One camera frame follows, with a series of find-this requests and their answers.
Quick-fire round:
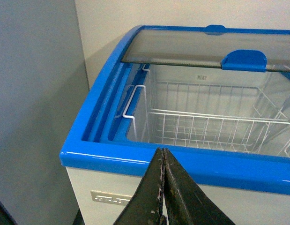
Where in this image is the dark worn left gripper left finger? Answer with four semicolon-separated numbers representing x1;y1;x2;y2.
114;148;167;225

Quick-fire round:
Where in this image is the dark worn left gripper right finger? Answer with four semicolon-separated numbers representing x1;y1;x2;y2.
163;148;234;225

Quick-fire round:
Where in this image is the sliding glass freezer lid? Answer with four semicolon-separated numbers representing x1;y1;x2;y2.
122;30;290;72

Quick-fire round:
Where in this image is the glass door display fridge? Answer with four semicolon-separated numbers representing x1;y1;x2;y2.
0;0;89;225

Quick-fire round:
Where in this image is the silver brand plate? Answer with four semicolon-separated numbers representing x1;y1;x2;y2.
90;190;132;206

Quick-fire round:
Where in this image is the white chest freezer with penguins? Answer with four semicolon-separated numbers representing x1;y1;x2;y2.
59;25;290;225

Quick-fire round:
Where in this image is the rear sliding glass lid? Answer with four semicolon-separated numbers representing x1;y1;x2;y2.
140;24;290;35

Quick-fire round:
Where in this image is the white wire freezer basket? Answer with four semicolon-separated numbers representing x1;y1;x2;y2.
122;64;290;156

